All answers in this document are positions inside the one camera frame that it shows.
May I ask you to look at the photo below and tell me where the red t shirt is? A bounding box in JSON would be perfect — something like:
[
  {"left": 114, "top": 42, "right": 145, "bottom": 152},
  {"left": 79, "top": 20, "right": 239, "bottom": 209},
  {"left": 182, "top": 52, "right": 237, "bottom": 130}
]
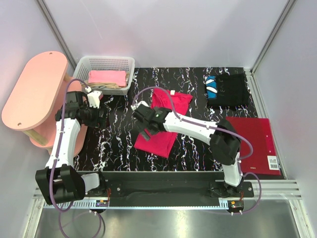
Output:
[{"left": 134, "top": 88, "right": 193, "bottom": 158}]

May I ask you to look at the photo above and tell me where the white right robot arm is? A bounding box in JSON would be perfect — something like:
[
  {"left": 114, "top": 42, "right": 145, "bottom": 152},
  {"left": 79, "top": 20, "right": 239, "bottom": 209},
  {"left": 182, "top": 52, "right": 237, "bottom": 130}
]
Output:
[{"left": 131, "top": 101, "right": 243, "bottom": 197}]

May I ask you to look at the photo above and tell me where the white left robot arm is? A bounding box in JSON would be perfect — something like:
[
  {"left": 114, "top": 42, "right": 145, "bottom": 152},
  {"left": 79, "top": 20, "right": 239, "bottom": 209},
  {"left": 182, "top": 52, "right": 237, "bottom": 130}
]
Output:
[{"left": 35, "top": 90, "right": 109, "bottom": 206}]

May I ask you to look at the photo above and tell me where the beige folded t shirt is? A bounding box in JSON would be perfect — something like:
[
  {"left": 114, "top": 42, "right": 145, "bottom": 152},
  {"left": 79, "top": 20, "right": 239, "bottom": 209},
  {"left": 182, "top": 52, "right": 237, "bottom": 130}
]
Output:
[{"left": 85, "top": 73, "right": 130, "bottom": 89}]

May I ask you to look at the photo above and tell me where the white plastic basket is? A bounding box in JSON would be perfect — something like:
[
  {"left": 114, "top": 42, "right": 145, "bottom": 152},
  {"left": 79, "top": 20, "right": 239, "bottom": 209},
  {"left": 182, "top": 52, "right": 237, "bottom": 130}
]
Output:
[{"left": 73, "top": 56, "right": 135, "bottom": 96}]

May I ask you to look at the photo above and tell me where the pink folded t shirt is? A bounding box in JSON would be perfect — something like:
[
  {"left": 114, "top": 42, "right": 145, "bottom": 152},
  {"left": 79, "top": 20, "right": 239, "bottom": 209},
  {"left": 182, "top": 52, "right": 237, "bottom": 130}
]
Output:
[{"left": 88, "top": 70, "right": 126, "bottom": 87}]

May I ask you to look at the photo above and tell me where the pink three tier shelf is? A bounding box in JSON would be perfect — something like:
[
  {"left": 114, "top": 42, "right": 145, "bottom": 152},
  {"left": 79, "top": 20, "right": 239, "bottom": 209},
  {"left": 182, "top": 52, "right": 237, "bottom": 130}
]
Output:
[{"left": 1, "top": 51, "right": 82, "bottom": 153}]

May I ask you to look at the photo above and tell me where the black folded t shirt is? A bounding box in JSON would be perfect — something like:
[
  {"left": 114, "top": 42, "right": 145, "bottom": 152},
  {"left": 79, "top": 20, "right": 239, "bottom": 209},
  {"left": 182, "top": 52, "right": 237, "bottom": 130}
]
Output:
[{"left": 205, "top": 73, "right": 250, "bottom": 107}]

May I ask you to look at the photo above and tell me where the left orange connector board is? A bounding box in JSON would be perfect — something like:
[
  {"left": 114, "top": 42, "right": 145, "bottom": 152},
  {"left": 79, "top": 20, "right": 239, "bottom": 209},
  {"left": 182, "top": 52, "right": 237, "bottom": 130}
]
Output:
[{"left": 96, "top": 198, "right": 109, "bottom": 207}]

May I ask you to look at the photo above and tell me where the orange connector board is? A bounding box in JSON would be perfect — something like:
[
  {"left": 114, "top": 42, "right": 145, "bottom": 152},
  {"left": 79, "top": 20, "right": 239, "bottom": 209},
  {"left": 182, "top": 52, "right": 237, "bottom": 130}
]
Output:
[
  {"left": 96, "top": 198, "right": 109, "bottom": 207},
  {"left": 228, "top": 200, "right": 244, "bottom": 210}
]

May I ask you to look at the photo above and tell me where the right orange connector board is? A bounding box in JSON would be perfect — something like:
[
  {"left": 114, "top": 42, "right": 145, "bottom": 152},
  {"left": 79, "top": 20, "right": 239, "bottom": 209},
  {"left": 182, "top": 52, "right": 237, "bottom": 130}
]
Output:
[{"left": 228, "top": 200, "right": 244, "bottom": 210}]

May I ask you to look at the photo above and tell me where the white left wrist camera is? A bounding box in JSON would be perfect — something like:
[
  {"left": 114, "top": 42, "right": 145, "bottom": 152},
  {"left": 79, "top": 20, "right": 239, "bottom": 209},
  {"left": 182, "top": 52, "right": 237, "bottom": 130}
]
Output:
[{"left": 84, "top": 86, "right": 103, "bottom": 109}]

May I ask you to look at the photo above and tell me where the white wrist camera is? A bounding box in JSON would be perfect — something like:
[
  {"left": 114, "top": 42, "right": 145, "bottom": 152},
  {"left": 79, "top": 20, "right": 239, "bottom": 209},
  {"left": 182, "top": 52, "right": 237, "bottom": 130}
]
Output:
[
  {"left": 131, "top": 101, "right": 149, "bottom": 112},
  {"left": 84, "top": 86, "right": 103, "bottom": 109}
]

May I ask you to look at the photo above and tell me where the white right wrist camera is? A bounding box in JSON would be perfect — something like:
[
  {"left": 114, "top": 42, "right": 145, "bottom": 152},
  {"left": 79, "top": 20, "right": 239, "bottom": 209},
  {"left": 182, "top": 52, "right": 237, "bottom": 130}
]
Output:
[{"left": 131, "top": 101, "right": 149, "bottom": 112}]

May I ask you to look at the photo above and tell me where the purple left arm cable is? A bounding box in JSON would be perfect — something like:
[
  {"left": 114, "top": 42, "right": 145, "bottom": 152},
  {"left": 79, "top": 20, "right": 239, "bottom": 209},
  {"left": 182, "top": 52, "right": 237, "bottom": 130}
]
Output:
[{"left": 49, "top": 78, "right": 106, "bottom": 238}]

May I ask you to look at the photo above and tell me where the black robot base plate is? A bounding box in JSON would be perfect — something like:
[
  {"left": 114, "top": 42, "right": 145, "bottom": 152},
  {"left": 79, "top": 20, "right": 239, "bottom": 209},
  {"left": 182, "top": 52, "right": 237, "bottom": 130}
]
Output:
[{"left": 101, "top": 172, "right": 254, "bottom": 209}]

